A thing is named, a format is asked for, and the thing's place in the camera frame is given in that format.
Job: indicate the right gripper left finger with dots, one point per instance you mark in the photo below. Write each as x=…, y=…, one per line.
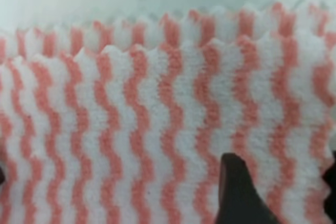
x=237, y=197

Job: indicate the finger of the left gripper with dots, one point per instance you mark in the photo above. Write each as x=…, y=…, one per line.
x=2, y=176

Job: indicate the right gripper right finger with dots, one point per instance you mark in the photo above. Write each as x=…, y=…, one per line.
x=330, y=202

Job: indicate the pink white wavy towel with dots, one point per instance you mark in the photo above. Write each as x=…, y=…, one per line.
x=125, y=121

